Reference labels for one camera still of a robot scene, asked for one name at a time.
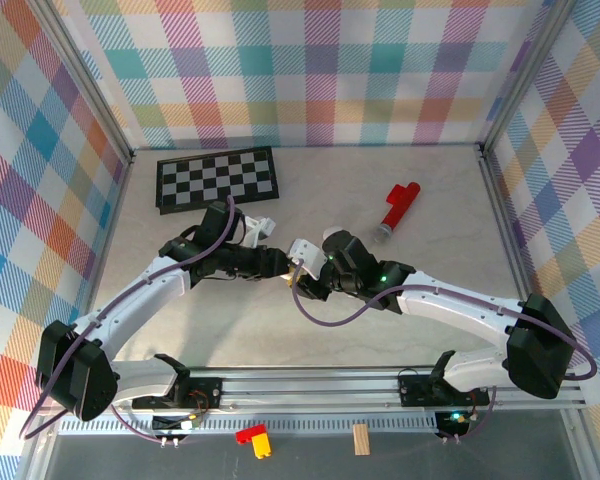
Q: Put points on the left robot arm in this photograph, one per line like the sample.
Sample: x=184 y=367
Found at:
x=130 y=300

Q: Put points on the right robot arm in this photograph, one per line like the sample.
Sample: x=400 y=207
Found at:
x=455 y=310

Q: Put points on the red flashlight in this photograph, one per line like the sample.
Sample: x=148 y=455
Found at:
x=400 y=205

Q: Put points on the black white chessboard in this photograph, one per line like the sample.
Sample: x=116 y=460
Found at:
x=215 y=175

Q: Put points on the red toy brick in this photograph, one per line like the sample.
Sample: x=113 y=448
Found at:
x=247 y=435

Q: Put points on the small controller board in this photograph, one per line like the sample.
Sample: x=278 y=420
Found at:
x=187 y=425
x=455 y=417

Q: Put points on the yellow toy brick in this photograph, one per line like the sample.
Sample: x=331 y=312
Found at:
x=261 y=446

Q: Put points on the small wooden block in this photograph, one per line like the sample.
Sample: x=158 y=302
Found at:
x=361 y=440

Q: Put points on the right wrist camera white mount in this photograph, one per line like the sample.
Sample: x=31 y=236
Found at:
x=307 y=257

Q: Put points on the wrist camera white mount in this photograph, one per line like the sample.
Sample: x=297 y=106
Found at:
x=307 y=257
x=257 y=230

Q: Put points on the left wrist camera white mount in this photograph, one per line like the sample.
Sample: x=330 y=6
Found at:
x=257 y=230

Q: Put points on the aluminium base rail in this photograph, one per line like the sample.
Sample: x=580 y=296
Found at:
x=305 y=390

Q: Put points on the aluminium side rail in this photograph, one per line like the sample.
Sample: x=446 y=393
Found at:
x=499 y=205
x=116 y=210

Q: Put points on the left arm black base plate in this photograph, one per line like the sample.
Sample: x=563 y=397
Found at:
x=205 y=390

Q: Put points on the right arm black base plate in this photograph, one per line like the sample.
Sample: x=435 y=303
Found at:
x=415 y=390

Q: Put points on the aluminium frame post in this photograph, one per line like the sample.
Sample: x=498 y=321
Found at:
x=527 y=75
x=80 y=80

